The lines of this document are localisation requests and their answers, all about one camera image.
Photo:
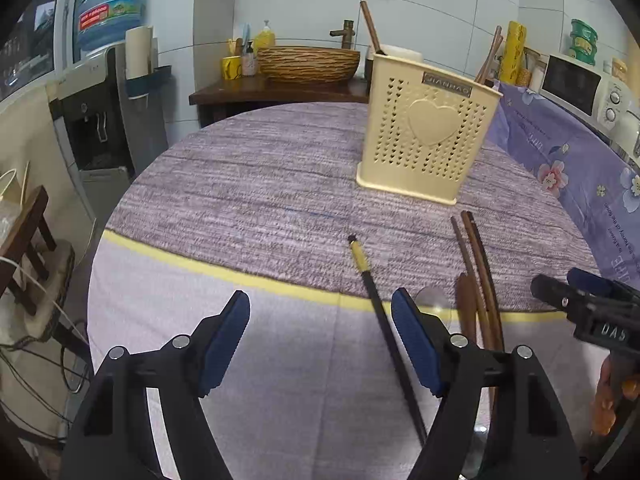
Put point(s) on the beige cloth cover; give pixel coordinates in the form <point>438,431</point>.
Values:
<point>50,160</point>

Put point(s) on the white thermos jug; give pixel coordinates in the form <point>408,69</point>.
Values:
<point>625,130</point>

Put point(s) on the grey wood-grain tablecloth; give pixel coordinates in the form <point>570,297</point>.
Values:
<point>250,200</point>

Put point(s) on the glass jar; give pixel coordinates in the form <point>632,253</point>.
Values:
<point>534,72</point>

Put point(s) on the woven wash basin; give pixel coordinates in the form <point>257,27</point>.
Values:
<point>305,65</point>

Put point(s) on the yellow mug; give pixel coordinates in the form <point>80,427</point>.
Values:
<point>232,68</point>

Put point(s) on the light purple yellow-edged tablecloth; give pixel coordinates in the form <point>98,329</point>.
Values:
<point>310,385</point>

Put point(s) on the jar with yellow lid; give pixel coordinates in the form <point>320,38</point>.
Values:
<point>619,69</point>

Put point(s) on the purple floral cloth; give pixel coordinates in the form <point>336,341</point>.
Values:
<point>575,175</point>

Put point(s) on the grey water dispenser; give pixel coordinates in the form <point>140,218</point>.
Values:
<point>90,110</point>

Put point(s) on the black chopstick with yellow band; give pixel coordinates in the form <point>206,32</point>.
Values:
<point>378,310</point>

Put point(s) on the blue water bottle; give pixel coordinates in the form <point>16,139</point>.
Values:
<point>110,10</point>

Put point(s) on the person's right hand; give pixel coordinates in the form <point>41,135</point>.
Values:
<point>602,400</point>

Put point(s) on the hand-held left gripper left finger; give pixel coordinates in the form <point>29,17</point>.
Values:
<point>227,345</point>

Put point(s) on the yellow soap bottle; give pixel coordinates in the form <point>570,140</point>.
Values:
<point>264,39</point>

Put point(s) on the bronze faucet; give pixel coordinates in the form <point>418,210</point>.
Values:
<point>345,35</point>

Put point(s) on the pink pump bottle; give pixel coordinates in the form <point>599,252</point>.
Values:
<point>249,62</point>

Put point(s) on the white framed window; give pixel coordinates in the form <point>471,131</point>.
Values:
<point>35,35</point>

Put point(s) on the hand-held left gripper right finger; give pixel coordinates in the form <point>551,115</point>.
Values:
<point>420,345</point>

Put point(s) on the white microwave oven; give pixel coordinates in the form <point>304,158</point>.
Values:
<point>570,85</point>

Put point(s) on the yellow plastic roll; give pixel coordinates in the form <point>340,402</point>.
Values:
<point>515,50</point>

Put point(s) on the dark wooden counter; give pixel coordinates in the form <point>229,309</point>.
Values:
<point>250,92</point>

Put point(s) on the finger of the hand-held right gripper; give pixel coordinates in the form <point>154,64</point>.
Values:
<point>592,280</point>
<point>552,292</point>

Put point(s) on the teal holder tray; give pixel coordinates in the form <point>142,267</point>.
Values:
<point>150,82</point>

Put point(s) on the small wooden chair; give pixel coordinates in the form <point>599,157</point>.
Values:
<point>25,240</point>

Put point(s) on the cream perforated utensil holder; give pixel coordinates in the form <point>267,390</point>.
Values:
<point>400,160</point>

